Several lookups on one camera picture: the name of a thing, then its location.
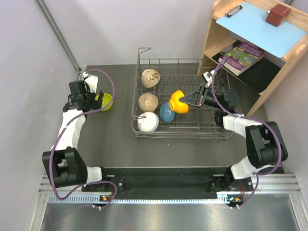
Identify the yellow-green bowl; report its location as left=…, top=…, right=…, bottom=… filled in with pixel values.
left=101, top=93, right=113, bottom=112

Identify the blue bowl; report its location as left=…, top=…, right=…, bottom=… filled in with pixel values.
left=159, top=102, right=175, bottom=123

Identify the aluminium corner profile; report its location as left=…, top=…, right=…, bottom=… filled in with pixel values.
left=34, top=0, right=82, bottom=76

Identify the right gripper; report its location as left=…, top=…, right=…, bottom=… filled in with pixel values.
left=180, top=84, right=224, bottom=110

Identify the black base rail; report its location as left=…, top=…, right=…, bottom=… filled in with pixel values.
left=81, top=166, right=284, bottom=200

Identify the purple green book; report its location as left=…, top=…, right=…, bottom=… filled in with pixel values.
left=218, top=42, right=265, bottom=76

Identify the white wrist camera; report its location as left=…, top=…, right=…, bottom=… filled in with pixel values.
left=82, top=72, right=98, bottom=93
left=202, top=70, right=215, bottom=89

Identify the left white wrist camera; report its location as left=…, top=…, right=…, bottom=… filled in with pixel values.
left=82, top=72, right=98, bottom=93

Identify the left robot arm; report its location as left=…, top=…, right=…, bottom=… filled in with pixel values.
left=42, top=76, right=109, bottom=191

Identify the tan speckled bowl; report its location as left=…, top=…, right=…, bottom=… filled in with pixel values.
left=138, top=93, right=159, bottom=112

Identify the orange bowl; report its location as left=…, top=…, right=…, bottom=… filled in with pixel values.
left=169, top=90, right=189, bottom=114

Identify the red-brown box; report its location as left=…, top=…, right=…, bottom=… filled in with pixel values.
left=266, top=4, right=291, bottom=27

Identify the cream bowl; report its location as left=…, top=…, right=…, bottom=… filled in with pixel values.
left=141, top=69, right=161, bottom=88

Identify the grey wire dish rack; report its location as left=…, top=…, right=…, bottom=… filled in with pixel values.
left=131, top=58, right=238, bottom=140

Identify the white bowl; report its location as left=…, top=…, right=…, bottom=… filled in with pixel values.
left=137, top=112, right=159, bottom=132

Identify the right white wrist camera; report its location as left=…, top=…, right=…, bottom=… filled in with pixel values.
left=202, top=70, right=215, bottom=89

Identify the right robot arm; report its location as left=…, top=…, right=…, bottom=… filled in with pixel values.
left=179, top=84, right=288, bottom=191

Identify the wooden shelf unit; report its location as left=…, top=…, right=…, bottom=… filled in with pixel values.
left=202, top=0, right=308, bottom=116

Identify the light blue clipboard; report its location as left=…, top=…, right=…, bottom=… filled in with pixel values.
left=216, top=2, right=308, bottom=58

